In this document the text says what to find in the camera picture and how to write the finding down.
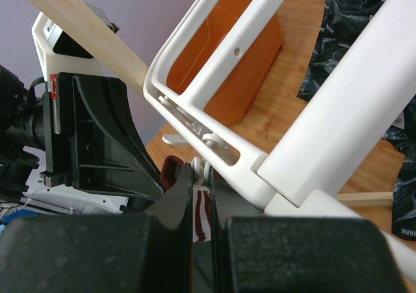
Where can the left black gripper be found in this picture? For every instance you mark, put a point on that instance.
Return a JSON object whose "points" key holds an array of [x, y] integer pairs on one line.
{"points": [[91, 142]]}

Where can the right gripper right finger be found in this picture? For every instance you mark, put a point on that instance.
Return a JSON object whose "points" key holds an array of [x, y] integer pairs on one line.
{"points": [[257, 253]]}

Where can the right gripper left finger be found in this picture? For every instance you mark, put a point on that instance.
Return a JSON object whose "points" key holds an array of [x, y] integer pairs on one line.
{"points": [[150, 251]]}

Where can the grey maroon striped sock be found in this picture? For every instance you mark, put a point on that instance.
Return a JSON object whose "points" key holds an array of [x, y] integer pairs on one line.
{"points": [[170, 171]]}

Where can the white clip hanger frame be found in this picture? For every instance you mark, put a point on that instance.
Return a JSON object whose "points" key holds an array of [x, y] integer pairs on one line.
{"points": [[265, 178]]}

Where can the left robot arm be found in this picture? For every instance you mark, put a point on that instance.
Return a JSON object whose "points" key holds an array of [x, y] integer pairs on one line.
{"points": [[23, 158]]}

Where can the wooden drying rack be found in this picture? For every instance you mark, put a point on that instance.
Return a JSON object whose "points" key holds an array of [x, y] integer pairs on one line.
{"points": [[84, 26]]}

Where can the dark patterned shorts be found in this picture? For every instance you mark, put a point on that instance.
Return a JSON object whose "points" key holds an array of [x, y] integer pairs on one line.
{"points": [[359, 87]]}

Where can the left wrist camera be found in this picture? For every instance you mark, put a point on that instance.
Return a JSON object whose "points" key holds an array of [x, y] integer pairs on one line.
{"points": [[58, 52]]}

